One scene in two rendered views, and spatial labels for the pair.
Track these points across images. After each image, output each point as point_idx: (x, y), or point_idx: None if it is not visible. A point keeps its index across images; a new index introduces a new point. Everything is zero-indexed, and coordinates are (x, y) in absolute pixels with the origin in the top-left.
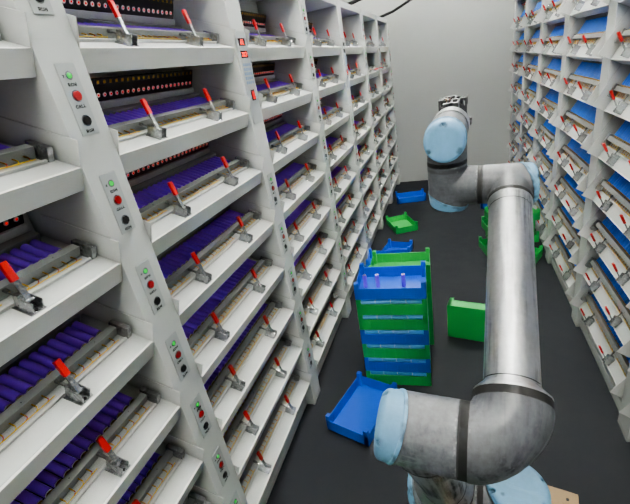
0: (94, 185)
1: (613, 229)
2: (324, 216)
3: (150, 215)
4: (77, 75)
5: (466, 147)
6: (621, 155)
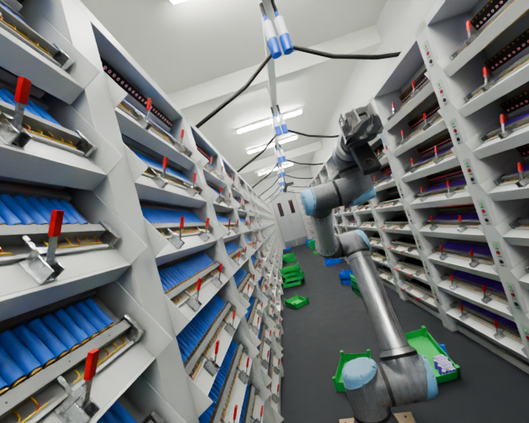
0: (447, 125)
1: None
2: None
3: (498, 133)
4: (442, 82)
5: (336, 165)
6: None
